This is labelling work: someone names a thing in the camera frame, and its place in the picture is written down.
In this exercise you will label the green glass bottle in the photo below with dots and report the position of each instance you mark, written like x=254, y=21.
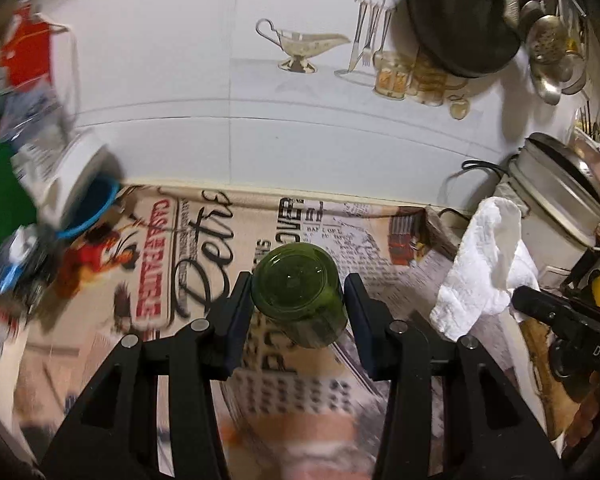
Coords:
x=300, y=290

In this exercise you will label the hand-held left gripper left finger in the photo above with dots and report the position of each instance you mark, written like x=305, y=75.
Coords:
x=237, y=310

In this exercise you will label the white plastic container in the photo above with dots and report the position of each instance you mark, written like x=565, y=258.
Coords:
x=77, y=175

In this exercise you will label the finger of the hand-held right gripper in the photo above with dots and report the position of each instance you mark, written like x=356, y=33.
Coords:
x=540, y=302

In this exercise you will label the blue bowl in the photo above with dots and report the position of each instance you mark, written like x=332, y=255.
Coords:
x=97, y=207

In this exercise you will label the red hanging bag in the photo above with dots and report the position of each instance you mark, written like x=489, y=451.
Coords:
x=27, y=50

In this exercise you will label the printed tablecloth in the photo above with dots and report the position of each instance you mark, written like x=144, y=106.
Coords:
x=190, y=260

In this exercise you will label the black wok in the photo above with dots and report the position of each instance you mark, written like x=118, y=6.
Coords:
x=460, y=15

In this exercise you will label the white paper towel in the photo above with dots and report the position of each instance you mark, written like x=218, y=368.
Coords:
x=485, y=265

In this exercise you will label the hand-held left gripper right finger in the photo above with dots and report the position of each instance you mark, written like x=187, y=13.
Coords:
x=357, y=315

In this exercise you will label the metal cooking pot with lid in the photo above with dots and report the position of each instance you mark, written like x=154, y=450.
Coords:
x=555, y=200

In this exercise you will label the metal skimmer ladle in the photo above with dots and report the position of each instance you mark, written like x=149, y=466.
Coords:
x=547, y=40

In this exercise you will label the metal spoon ladle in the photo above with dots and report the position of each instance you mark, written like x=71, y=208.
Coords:
x=555, y=82

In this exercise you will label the green box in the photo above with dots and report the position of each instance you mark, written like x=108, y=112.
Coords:
x=2, y=195

